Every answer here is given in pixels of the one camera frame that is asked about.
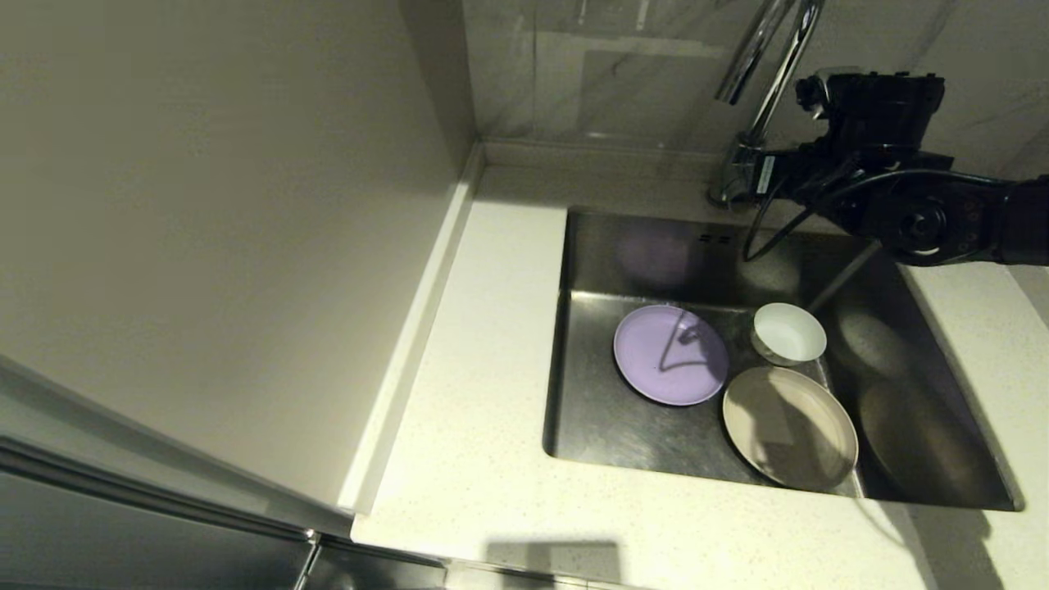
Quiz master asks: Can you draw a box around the white bowl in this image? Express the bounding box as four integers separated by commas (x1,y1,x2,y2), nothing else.
752,302,828,366

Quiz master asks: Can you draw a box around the purple plate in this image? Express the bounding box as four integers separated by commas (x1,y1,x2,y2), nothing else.
613,304,730,407

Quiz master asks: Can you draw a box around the beige plate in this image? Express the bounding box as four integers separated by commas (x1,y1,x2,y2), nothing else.
722,365,860,492

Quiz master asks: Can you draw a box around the stainless steel sink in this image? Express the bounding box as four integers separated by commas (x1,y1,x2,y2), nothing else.
541,205,1024,512

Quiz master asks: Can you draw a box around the chrome gooseneck faucet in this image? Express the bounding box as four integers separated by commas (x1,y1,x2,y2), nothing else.
706,0,824,207

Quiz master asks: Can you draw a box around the under-counter cabinet front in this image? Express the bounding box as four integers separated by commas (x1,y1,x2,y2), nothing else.
305,537,450,590

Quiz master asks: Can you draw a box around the beige tall cabinet panel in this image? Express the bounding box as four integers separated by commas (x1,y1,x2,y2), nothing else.
0,0,478,519

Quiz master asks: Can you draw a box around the grey glossy cabinet door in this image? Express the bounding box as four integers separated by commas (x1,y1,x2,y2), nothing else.
0,361,355,590

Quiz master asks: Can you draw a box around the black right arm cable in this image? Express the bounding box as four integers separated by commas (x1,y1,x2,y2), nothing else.
742,168,1017,265

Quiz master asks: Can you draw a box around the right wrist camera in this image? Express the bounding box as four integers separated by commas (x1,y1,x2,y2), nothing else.
793,72,833,114

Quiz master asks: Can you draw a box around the chrome cabinet handle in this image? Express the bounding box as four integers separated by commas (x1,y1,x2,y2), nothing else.
292,529,322,590

